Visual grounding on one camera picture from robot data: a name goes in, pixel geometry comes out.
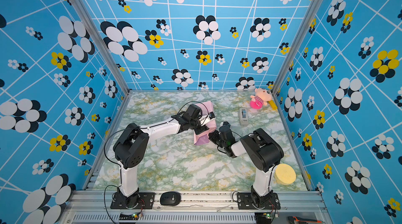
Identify black computer mouse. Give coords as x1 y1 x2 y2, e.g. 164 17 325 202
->
160 191 181 206

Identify aluminium frame post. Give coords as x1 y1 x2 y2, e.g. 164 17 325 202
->
272 0 323 94
71 0 130 96

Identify aluminium frame post left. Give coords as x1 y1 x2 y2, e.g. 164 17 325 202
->
71 0 130 96

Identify yellow round sponge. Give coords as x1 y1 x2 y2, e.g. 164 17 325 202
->
274 163 297 185

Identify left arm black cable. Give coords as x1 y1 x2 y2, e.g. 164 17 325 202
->
103 100 211 224

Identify pink plush pig toy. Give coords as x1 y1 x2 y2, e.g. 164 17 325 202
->
250 88 272 110

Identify purple wrapping paper sheet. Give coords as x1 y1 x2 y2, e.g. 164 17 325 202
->
194 101 217 145

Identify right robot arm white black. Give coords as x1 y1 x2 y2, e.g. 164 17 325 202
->
208 122 284 210

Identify aluminium front rail base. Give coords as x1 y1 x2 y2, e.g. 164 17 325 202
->
60 190 333 224

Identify orange black tool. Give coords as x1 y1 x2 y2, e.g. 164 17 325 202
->
287 216 322 224

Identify aluminium frame post right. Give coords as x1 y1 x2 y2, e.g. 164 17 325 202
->
272 0 323 94

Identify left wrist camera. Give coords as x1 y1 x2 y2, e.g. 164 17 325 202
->
203 112 215 124

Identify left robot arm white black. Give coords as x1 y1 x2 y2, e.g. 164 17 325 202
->
111 102 216 209

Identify green circuit board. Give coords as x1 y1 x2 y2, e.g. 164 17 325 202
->
254 212 277 224
119 213 143 221

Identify green circuit board left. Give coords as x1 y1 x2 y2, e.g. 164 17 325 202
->
119 213 143 221

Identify green circuit board right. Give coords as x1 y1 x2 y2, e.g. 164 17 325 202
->
254 212 277 224

